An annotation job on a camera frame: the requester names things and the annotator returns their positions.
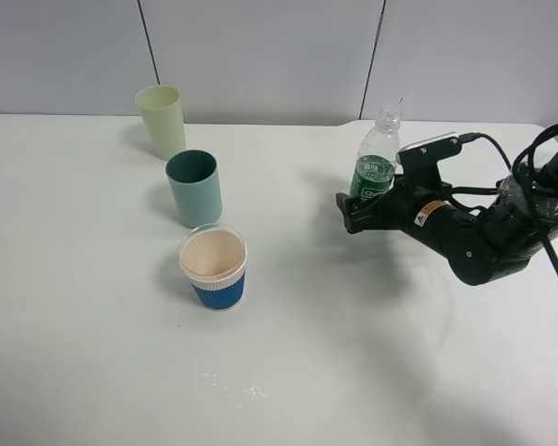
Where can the teal blue plastic cup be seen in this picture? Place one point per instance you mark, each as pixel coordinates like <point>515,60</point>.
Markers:
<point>194,181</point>

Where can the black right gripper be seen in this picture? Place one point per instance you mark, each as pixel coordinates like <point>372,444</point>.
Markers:
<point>426,214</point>

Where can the blue sleeved paper cup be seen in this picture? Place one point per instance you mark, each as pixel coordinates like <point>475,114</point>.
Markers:
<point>213,257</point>

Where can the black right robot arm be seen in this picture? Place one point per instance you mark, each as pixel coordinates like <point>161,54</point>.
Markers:
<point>484,233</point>

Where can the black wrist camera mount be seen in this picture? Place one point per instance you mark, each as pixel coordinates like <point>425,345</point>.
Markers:
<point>420,161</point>

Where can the clear bottle with green label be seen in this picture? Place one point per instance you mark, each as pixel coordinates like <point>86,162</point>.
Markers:
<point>376,163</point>

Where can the pale yellow-green plastic cup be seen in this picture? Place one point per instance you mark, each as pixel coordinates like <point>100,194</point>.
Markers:
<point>161,112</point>

